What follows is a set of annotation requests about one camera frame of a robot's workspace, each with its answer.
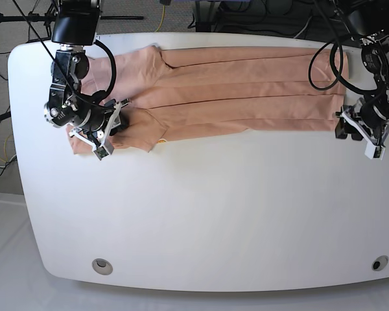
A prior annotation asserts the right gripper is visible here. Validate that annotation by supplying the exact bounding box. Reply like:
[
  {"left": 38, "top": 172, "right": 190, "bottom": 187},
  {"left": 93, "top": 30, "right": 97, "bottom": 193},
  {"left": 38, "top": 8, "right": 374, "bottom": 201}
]
[{"left": 68, "top": 98, "right": 130, "bottom": 147}]

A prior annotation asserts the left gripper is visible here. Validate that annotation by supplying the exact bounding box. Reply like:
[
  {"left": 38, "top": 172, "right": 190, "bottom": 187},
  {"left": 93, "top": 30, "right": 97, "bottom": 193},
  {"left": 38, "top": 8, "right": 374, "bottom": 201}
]
[{"left": 335, "top": 97, "right": 389, "bottom": 146}]

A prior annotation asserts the peach pink T-shirt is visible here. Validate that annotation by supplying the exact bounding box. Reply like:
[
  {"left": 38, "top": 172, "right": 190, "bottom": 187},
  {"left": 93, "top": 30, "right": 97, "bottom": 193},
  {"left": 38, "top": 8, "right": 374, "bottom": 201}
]
[{"left": 67, "top": 45, "right": 350, "bottom": 156}]

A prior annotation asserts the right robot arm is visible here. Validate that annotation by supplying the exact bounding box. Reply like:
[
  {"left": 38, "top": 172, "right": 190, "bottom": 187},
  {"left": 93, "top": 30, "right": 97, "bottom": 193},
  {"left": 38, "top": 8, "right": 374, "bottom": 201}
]
[{"left": 44, "top": 1, "right": 129, "bottom": 158}]

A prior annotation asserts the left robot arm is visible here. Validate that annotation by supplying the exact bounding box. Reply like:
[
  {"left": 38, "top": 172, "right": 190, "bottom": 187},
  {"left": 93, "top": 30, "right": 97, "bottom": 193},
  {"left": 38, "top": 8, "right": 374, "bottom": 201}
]
[{"left": 314, "top": 1, "right": 389, "bottom": 159}]

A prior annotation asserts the black tripod stand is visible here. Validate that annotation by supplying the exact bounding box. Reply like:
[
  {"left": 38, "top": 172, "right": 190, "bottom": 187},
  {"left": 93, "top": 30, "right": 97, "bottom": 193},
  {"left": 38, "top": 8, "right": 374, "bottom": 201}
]
[{"left": 0, "top": 5, "right": 145, "bottom": 40}]

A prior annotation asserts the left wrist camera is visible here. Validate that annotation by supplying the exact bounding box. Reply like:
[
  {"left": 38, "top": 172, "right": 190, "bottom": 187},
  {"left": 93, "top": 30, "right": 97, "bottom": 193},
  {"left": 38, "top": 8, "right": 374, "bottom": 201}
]
[{"left": 364, "top": 143, "right": 386, "bottom": 160}]

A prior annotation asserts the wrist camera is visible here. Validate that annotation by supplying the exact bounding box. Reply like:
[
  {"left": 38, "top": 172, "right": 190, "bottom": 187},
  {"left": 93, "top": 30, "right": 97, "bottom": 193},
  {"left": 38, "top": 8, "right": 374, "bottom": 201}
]
[
  {"left": 364, "top": 143, "right": 386, "bottom": 160},
  {"left": 92, "top": 141, "right": 114, "bottom": 161}
]

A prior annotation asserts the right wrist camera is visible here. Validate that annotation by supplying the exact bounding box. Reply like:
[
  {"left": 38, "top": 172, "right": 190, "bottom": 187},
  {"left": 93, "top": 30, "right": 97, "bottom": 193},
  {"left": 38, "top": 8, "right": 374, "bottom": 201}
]
[{"left": 92, "top": 141, "right": 114, "bottom": 161}]

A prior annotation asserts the black equipment frame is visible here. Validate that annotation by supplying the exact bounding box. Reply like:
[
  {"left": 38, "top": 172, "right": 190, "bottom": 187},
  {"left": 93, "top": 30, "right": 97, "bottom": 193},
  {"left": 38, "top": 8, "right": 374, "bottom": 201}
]
[{"left": 188, "top": 1, "right": 389, "bottom": 47}]

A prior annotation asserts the white cable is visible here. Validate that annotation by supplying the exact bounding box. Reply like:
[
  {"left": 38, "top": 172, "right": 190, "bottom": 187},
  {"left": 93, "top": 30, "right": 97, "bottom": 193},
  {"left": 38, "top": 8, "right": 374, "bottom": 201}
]
[{"left": 291, "top": 14, "right": 312, "bottom": 39}]

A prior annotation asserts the yellow cable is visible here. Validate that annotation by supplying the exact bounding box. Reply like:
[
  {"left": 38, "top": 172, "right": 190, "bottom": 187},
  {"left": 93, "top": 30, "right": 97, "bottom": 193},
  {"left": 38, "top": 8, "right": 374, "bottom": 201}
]
[{"left": 154, "top": 3, "right": 167, "bottom": 33}]

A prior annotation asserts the right table cable grommet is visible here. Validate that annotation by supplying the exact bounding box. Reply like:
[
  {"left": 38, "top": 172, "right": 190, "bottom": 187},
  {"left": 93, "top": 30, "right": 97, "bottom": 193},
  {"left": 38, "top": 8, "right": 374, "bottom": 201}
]
[{"left": 371, "top": 255, "right": 389, "bottom": 271}]

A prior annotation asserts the table cable grommet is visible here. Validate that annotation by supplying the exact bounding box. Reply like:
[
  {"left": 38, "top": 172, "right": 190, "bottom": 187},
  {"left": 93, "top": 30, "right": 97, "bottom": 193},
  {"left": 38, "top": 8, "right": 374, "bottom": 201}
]
[
  {"left": 371, "top": 255, "right": 389, "bottom": 271},
  {"left": 91, "top": 259, "right": 113, "bottom": 275}
]

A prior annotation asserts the left table cable grommet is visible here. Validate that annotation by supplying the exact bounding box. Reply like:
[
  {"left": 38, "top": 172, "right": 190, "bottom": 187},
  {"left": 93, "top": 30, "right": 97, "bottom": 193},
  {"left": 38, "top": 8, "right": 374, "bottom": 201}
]
[{"left": 91, "top": 259, "right": 113, "bottom": 275}]

